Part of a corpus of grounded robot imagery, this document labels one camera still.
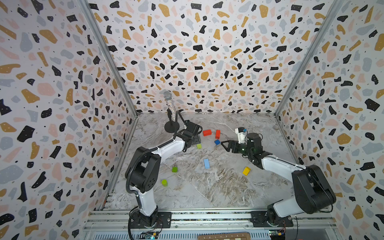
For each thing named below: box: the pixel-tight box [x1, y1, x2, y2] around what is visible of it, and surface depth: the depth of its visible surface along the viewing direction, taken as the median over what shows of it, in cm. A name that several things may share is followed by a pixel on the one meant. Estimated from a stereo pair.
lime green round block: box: [161, 179, 168, 187], surface depth 86 cm
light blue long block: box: [203, 158, 211, 169], surface depth 96 cm
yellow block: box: [242, 166, 251, 176], surface depth 92 cm
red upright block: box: [215, 129, 221, 139], surface depth 112 cm
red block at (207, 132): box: [202, 129, 212, 137], surface depth 112 cm
